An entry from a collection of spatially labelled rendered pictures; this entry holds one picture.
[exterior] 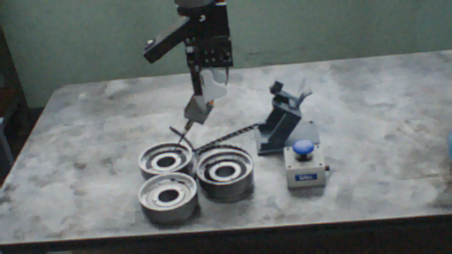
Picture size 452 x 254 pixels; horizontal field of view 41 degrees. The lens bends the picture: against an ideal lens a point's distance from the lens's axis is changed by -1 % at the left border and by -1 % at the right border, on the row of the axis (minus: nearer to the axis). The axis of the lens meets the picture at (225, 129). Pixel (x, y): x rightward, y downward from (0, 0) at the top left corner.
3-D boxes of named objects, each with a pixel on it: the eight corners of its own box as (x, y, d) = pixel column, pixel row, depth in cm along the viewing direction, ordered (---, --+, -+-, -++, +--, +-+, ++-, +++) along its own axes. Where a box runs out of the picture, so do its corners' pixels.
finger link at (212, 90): (229, 116, 112) (224, 70, 108) (198, 120, 112) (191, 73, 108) (229, 109, 115) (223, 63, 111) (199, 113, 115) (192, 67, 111)
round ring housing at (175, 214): (177, 234, 105) (174, 216, 103) (131, 217, 110) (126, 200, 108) (210, 198, 112) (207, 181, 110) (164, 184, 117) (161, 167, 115)
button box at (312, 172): (287, 189, 112) (285, 168, 109) (285, 166, 118) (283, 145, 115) (332, 186, 111) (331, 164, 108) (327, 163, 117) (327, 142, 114)
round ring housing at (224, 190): (265, 175, 116) (263, 158, 114) (235, 207, 109) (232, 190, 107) (219, 161, 122) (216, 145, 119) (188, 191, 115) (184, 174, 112)
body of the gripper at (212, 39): (234, 70, 108) (226, 6, 101) (185, 76, 108) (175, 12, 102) (232, 52, 114) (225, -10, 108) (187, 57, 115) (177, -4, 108)
